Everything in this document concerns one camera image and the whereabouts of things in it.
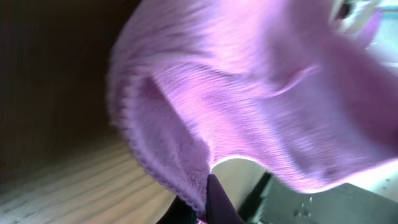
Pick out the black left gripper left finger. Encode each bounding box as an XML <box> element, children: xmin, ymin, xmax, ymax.
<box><xmin>156</xmin><ymin>197</ymin><xmax>197</xmax><ymax>224</ymax></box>

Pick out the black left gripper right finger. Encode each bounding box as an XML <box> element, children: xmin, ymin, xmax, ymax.
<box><xmin>206</xmin><ymin>174</ymin><xmax>245</xmax><ymax>224</ymax></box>

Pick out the purple microfibre cloth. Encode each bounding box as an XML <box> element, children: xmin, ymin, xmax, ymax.
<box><xmin>107</xmin><ymin>1</ymin><xmax>397</xmax><ymax>222</ymax></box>

